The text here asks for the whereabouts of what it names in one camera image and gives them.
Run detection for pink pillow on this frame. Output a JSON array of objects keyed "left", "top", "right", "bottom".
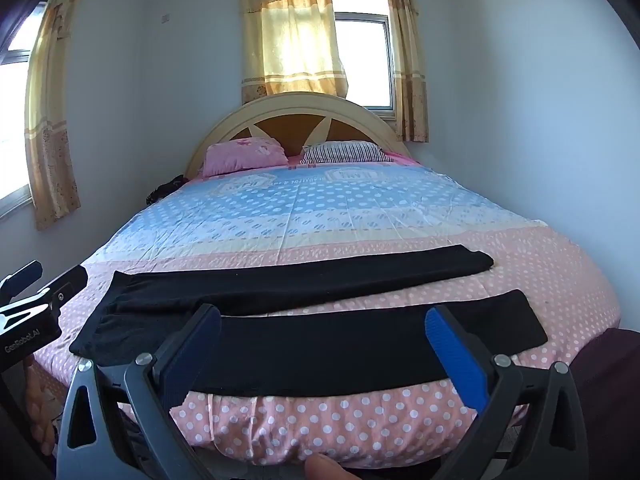
[{"left": 201, "top": 136, "right": 290, "bottom": 178}]

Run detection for striped pillow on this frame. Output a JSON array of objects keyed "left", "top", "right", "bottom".
[{"left": 300, "top": 141, "right": 395, "bottom": 165}]

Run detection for yellow patterned curtain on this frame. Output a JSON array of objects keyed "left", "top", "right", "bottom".
[
  {"left": 239, "top": 0, "right": 349, "bottom": 106},
  {"left": 24, "top": 0, "right": 87, "bottom": 232},
  {"left": 378, "top": 0, "right": 430, "bottom": 144}
]

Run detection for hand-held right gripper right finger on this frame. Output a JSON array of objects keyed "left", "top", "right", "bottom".
[{"left": 424, "top": 304, "right": 586, "bottom": 480}]

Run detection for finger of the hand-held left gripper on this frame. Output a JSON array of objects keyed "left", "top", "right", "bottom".
[
  {"left": 36, "top": 264, "right": 89, "bottom": 319},
  {"left": 0, "top": 260, "right": 44, "bottom": 302}
]

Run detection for dark cloth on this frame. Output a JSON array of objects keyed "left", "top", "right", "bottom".
[{"left": 146, "top": 174, "right": 189, "bottom": 206}]

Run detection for person's dark clothing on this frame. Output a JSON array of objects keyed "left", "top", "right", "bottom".
[{"left": 570, "top": 327, "right": 640, "bottom": 480}]

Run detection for cream wooden headboard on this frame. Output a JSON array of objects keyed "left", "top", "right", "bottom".
[{"left": 185, "top": 91, "right": 412, "bottom": 178}]

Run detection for person's left hand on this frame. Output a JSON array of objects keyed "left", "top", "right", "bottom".
[{"left": 24, "top": 362, "right": 57, "bottom": 457}]

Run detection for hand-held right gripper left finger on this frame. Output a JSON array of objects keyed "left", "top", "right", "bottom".
[{"left": 54, "top": 302, "right": 223, "bottom": 480}]

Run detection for dotted pink blue bedsheet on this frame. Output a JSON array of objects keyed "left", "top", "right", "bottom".
[{"left": 32, "top": 157, "right": 623, "bottom": 468}]

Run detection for person's right hand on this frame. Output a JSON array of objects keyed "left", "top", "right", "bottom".
[{"left": 305, "top": 454, "right": 362, "bottom": 480}]

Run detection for black pants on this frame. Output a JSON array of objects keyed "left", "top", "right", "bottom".
[{"left": 69, "top": 245, "right": 549, "bottom": 397}]

